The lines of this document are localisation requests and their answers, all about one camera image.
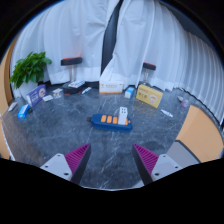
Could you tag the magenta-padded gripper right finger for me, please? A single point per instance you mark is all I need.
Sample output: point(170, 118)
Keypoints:
point(165, 165)

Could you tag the purple printed box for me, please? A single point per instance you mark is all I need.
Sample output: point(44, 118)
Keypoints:
point(36, 95)

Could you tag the white curtain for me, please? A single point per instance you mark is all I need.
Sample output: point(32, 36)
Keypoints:
point(173, 43)
point(66, 30)

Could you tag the small white grey object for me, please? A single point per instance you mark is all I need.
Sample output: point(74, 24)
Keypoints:
point(12, 106)

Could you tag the blue power strip orange sockets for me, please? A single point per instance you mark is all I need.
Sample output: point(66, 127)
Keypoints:
point(100, 125)

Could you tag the flat white blue box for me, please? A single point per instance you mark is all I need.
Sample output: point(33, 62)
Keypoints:
point(76, 84)

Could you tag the orange board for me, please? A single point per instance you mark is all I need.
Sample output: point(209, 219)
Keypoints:
point(201, 133)

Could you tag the small clear box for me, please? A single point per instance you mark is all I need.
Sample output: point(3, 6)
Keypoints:
point(58, 93)

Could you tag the small white packet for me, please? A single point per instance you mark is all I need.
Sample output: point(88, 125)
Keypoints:
point(47, 98)

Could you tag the small purple cup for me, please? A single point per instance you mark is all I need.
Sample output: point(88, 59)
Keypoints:
point(185, 103)

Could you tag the small blue white box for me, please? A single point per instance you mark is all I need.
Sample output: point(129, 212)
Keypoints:
point(129, 92)

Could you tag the white box orange stripe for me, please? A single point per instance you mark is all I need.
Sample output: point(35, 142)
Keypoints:
point(111, 87)

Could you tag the white blue pen-shaped tube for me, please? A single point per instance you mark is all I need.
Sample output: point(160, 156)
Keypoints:
point(86, 90)

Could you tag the small bright blue box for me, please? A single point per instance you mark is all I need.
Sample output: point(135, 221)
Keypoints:
point(23, 111)

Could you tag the black stool red-edged seat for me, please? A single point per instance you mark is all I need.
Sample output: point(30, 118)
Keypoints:
point(149, 66)
point(71, 61)

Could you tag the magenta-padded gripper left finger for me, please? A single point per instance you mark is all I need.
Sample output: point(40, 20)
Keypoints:
point(56, 165)

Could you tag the yellow cardboard box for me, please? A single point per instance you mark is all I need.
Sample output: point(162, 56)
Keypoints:
point(149, 96)

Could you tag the green potted plant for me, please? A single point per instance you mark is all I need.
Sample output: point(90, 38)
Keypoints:
point(30, 68)

